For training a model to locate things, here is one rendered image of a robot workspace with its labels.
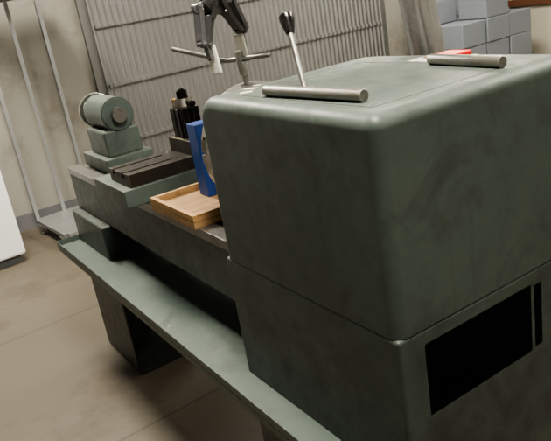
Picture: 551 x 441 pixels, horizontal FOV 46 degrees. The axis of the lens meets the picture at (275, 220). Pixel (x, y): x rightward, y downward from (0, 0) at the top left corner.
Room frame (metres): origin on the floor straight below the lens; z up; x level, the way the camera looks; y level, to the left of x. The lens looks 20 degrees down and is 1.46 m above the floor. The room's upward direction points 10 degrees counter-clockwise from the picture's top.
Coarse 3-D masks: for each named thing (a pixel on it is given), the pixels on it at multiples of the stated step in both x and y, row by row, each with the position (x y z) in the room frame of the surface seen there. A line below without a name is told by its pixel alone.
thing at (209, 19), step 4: (216, 0) 1.66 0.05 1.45; (216, 4) 1.66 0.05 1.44; (212, 8) 1.65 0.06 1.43; (216, 8) 1.66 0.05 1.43; (204, 12) 1.67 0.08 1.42; (212, 12) 1.65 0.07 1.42; (216, 12) 1.66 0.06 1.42; (208, 16) 1.66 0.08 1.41; (212, 16) 1.65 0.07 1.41; (208, 20) 1.65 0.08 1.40; (212, 20) 1.65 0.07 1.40; (208, 24) 1.65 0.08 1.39; (212, 24) 1.65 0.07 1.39; (208, 28) 1.64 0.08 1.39; (212, 28) 1.64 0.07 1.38; (208, 32) 1.64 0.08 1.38; (212, 32) 1.64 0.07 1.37; (208, 36) 1.63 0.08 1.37; (212, 36) 1.64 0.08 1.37; (208, 40) 1.63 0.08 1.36; (212, 40) 1.64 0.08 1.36; (208, 44) 1.63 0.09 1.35; (212, 44) 1.64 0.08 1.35
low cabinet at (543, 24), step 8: (512, 0) 7.45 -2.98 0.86; (520, 0) 7.36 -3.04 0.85; (528, 0) 7.28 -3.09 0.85; (536, 0) 7.20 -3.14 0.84; (544, 0) 7.12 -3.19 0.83; (512, 8) 7.51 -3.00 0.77; (536, 8) 7.25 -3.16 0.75; (544, 8) 7.17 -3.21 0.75; (536, 16) 7.25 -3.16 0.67; (544, 16) 7.17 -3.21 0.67; (536, 24) 7.25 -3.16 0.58; (544, 24) 7.17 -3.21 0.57; (536, 32) 7.26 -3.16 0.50; (544, 32) 7.17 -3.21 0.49; (536, 40) 7.26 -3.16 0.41; (544, 40) 7.18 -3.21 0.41; (536, 48) 7.26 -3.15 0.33; (544, 48) 7.18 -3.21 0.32
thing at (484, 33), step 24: (456, 0) 7.25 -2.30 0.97; (480, 0) 6.55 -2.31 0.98; (504, 0) 6.65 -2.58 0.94; (456, 24) 6.42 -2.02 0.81; (480, 24) 6.45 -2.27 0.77; (504, 24) 6.64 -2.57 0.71; (528, 24) 6.85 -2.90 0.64; (456, 48) 6.38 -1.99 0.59; (480, 48) 6.45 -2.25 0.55; (504, 48) 6.64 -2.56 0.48; (528, 48) 6.85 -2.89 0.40
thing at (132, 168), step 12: (156, 156) 2.24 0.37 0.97; (168, 156) 2.20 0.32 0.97; (180, 156) 2.17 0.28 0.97; (120, 168) 2.14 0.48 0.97; (132, 168) 2.11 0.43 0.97; (144, 168) 2.08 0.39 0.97; (156, 168) 2.08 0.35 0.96; (168, 168) 2.10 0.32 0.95; (180, 168) 2.12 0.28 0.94; (192, 168) 2.14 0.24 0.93; (120, 180) 2.11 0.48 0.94; (132, 180) 2.04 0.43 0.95; (144, 180) 2.06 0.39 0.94; (156, 180) 2.07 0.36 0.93
